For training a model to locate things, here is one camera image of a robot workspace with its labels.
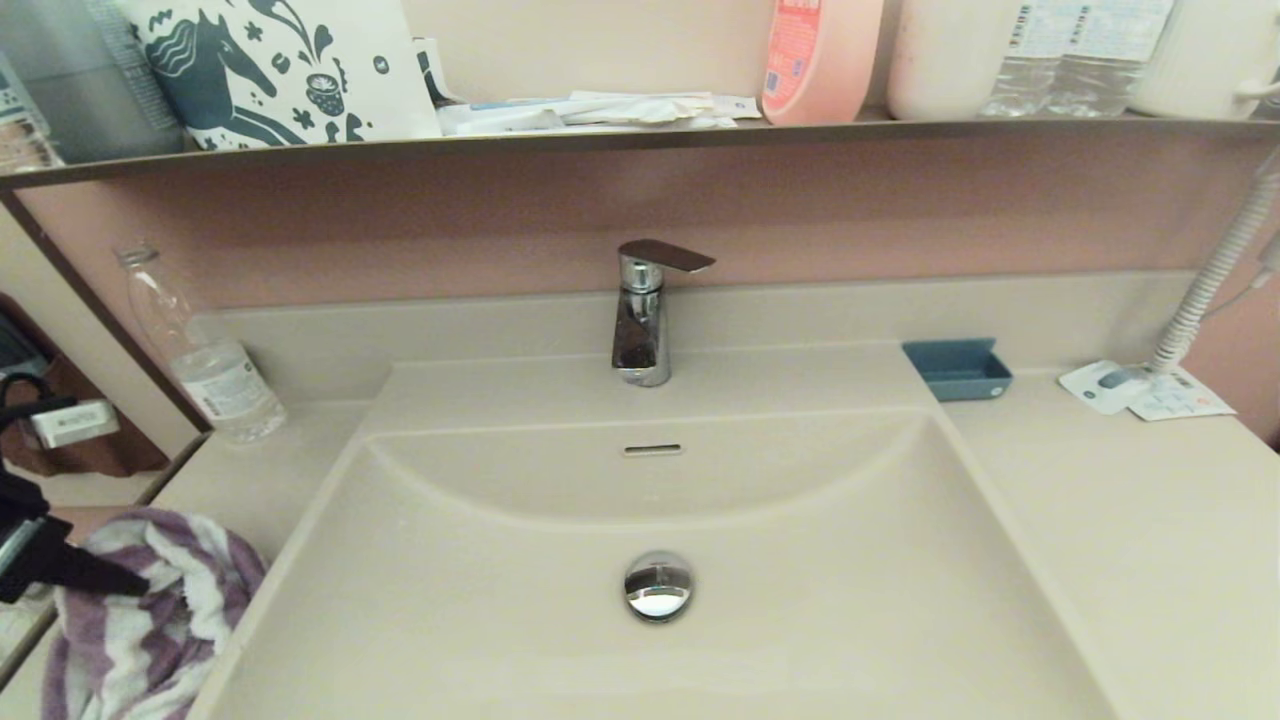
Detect purple white striped towel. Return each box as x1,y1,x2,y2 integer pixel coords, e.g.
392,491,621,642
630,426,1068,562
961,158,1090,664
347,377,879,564
40,507,269,720

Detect chrome sink faucet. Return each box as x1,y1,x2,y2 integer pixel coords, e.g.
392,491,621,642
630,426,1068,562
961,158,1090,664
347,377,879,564
610,238,717,389

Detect white ceramic sink basin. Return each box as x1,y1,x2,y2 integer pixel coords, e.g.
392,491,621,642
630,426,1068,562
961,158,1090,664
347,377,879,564
188,340,1131,720

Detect clear bottle with white label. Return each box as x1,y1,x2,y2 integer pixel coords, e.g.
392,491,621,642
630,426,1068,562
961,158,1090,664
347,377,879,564
118,243,289,444

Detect patterned paper packet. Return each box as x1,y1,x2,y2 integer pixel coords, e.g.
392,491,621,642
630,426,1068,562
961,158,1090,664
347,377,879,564
0,50,66,173

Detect grey translucent container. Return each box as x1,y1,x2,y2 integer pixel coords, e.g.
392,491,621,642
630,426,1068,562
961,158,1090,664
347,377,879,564
0,0,189,166

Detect white bag with horse print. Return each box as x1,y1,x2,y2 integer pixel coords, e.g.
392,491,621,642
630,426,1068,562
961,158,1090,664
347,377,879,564
120,0,444,153

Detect chrome drain stopper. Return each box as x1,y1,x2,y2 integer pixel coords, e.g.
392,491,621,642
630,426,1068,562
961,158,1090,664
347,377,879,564
623,550,694,623

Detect white sachet packet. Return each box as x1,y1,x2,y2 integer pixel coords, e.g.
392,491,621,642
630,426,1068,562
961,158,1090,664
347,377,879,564
438,105,571,139

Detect white packets on shelf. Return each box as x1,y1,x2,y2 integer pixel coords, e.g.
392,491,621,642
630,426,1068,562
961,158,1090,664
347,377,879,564
565,92,719,129

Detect blue plastic soap tray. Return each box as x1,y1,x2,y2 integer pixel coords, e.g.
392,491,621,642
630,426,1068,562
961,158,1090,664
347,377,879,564
901,338,1014,403

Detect pink plastic bottle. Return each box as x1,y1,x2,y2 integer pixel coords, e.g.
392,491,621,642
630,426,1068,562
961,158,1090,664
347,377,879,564
760,0,885,127

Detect large white plastic jug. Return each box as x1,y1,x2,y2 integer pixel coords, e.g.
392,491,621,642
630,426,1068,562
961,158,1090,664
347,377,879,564
886,0,1011,121

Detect white card with grey spot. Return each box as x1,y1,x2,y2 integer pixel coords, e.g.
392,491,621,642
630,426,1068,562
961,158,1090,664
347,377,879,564
1057,360,1151,416

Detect clear plastic water bottle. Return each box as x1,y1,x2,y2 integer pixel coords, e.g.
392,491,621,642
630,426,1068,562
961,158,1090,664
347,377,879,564
978,0,1063,119
1042,0,1176,119

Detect white kettle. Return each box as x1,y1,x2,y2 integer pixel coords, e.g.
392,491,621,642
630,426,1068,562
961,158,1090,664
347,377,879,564
1128,0,1280,121

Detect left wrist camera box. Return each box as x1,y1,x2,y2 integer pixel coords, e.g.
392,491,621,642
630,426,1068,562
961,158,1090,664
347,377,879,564
28,398,121,451

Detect white coiled cord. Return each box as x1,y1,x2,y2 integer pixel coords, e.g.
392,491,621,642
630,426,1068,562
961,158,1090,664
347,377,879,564
1145,150,1280,376

